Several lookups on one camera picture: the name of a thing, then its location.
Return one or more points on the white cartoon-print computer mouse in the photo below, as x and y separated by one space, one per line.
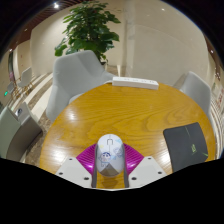
110 155

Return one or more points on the large green potted plant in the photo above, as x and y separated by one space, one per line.
90 28

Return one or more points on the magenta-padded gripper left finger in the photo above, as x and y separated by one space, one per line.
85 161

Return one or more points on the grey armchair with dark side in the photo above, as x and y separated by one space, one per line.
16 133

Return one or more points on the black mouse pad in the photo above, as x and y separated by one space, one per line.
185 145

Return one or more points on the white power strip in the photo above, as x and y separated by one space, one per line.
135 82

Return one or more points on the small light grey chair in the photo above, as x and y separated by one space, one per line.
26 77

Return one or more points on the grey upholstered chair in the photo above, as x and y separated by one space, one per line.
75 78
197 91

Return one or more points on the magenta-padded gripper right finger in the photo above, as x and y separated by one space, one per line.
135 161

